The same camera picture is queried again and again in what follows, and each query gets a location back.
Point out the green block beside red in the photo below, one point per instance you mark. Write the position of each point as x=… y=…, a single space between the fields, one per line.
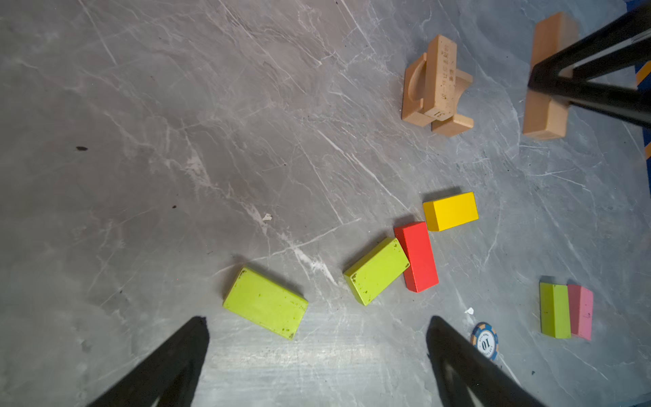
x=376 y=270

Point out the blue poker chip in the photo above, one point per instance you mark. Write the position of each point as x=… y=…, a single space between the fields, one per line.
x=485 y=339

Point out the pink wood block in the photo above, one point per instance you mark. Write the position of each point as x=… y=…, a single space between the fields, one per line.
x=581 y=311

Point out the printed natural wood plank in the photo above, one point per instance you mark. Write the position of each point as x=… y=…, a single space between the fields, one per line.
x=438 y=101

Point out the lone green wood block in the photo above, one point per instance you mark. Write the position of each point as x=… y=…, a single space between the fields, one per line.
x=259 y=300

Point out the yellow wood block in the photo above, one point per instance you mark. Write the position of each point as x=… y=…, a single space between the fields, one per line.
x=447 y=213

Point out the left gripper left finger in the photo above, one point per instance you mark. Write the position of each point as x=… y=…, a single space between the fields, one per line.
x=169 y=376

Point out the red wood block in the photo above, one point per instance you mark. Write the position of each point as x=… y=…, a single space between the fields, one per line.
x=415 y=240

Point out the green block beside pink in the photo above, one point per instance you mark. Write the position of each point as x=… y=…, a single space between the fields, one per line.
x=555 y=310

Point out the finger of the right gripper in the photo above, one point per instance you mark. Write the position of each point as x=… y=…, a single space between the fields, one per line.
x=563 y=70

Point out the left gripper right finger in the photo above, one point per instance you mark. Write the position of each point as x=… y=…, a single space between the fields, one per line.
x=464 y=376

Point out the wooden arch block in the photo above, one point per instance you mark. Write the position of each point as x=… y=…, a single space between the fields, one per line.
x=413 y=93
x=457 y=123

